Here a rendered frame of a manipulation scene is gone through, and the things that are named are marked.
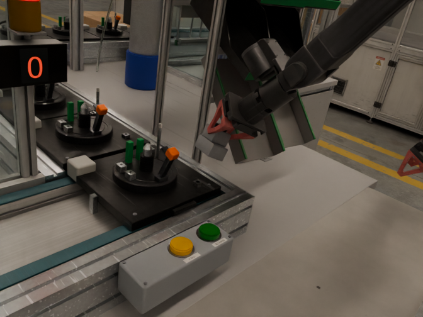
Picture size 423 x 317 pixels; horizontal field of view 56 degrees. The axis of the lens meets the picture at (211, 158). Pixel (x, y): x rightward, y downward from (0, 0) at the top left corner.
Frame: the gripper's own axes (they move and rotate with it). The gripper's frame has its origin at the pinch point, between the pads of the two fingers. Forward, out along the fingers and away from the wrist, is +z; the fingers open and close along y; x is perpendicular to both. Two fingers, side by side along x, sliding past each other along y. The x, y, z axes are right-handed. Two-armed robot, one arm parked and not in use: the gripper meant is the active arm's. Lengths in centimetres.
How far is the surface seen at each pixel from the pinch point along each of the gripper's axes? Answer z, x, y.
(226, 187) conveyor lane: 6.3, 8.9, -7.1
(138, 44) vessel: 51, -77, -13
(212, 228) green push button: 0.6, 22.5, 4.4
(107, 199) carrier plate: 14.1, 14.4, 18.7
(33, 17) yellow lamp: -0.6, -7.6, 41.0
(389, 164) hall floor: 66, -107, -290
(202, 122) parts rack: 7.7, -8.5, -3.0
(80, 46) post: 77, -90, 0
